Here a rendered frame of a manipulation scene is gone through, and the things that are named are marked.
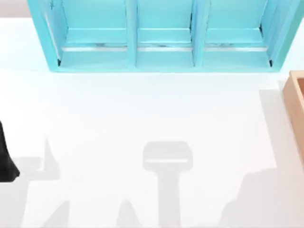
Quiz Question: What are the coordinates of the light blue rack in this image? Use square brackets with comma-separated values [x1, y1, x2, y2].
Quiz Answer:
[26, 0, 304, 74]

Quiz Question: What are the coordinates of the shallow salmon-coloured box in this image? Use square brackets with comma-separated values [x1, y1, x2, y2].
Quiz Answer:
[282, 70, 304, 149]

